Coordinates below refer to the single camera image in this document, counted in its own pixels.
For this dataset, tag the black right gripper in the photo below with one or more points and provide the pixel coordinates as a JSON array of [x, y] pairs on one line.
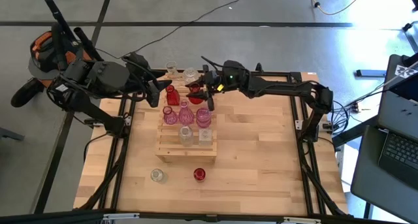
[[222, 82]]

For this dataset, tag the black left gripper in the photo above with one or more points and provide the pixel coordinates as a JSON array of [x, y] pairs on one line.
[[143, 83]]

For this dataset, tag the red round glass vase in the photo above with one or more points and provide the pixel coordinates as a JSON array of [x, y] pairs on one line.
[[195, 90]]

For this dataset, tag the red bottle-shaped glass vase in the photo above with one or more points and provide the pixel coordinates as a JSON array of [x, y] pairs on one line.
[[172, 96]]

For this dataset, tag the clear round wide-mouth vase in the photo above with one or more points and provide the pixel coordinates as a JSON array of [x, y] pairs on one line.
[[190, 75]]

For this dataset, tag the clear flask-shaped glass vase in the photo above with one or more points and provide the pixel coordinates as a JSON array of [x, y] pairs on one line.
[[171, 67]]

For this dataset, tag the pink wide round vase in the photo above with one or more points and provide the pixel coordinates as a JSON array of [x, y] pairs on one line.
[[203, 117]]

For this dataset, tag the pink ribbed cone vase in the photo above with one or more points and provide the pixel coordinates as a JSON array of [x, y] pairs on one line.
[[186, 116]]

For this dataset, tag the pink narrow-neck glass vase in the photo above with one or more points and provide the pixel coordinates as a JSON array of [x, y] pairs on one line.
[[170, 117]]

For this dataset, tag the clear bumpy glass vase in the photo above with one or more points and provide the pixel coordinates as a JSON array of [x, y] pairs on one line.
[[205, 137]]

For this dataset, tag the clear diamond-cut glass vase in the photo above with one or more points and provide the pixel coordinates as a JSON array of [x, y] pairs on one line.
[[186, 136]]

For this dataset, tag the red ribbed cylinder vase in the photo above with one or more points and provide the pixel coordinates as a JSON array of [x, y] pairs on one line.
[[199, 174]]

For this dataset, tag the clear ribbed glass vase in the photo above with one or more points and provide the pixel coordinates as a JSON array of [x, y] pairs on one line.
[[157, 175]]

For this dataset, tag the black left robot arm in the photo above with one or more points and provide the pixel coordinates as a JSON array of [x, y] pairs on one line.
[[81, 103]]

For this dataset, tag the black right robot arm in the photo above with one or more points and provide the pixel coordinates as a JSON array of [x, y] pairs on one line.
[[287, 87]]

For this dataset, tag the wooden slatted shelf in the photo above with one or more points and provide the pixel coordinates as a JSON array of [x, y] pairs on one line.
[[170, 152]]

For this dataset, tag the black orange shop vacuum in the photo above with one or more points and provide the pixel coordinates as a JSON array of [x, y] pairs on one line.
[[49, 54]]

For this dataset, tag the grey floor stand foot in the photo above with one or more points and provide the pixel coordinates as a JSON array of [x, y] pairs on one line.
[[11, 134]]

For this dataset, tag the grey laptop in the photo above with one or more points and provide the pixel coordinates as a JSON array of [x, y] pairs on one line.
[[369, 171]]

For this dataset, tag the black white fiducial tag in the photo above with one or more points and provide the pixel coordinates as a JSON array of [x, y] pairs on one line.
[[405, 71]]

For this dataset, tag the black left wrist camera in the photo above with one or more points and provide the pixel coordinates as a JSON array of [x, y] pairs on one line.
[[137, 61]]

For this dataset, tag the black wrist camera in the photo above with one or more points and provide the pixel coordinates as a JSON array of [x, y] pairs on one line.
[[233, 66], [137, 61]]

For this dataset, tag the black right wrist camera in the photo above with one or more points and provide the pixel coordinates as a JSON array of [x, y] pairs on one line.
[[233, 66]]

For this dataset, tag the white frame bracket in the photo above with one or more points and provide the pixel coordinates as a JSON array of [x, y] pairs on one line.
[[298, 124], [126, 120]]

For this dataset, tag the black aluminium table frame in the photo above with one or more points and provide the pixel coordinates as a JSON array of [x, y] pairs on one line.
[[294, 96]]

